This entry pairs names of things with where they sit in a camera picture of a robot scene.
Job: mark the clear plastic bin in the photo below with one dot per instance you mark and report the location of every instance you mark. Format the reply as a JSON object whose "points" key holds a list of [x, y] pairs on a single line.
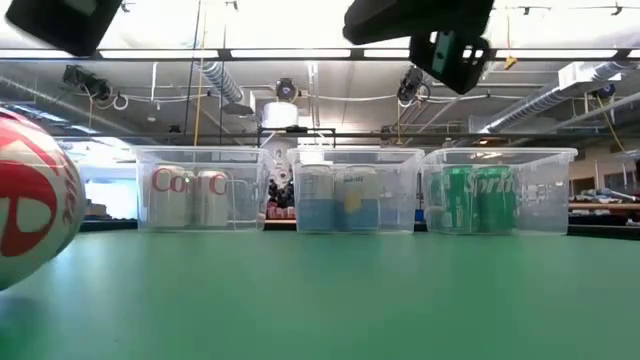
{"points": [[545, 200], [245, 200], [406, 200]]}

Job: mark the silver Diet Coke can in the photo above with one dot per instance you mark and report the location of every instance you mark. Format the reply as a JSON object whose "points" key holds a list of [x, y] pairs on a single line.
{"points": [[170, 205], [212, 205], [35, 200]]}

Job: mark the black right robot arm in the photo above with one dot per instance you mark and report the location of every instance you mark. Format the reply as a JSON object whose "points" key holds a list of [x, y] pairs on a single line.
{"points": [[415, 17]]}

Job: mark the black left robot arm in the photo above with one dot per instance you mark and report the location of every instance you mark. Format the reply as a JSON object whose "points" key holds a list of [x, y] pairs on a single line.
{"points": [[60, 25]]}

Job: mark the yellow hanging hook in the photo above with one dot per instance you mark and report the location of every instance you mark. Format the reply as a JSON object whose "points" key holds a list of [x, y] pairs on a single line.
{"points": [[510, 62]]}

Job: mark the round black ceiling device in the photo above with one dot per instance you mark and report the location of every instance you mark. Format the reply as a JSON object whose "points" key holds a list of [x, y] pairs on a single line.
{"points": [[286, 91]]}

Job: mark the white cylindrical tank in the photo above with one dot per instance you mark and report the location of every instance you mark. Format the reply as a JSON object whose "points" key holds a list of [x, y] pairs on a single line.
{"points": [[280, 116]]}

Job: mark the wooden workbench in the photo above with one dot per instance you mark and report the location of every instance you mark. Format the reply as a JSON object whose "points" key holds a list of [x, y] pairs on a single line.
{"points": [[600, 206]]}

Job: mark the green table mat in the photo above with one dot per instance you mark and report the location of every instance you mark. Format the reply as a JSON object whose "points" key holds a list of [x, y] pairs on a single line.
{"points": [[320, 300]]}

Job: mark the black hanging camera rig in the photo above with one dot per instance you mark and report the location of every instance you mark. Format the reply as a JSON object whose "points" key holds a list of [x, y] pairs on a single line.
{"points": [[411, 82]]}

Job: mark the large silver duct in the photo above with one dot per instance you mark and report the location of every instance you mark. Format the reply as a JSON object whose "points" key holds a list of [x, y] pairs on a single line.
{"points": [[550, 95]]}

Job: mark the silver flexible duct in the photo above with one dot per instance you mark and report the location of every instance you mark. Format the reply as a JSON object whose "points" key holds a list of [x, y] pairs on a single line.
{"points": [[220, 80]]}

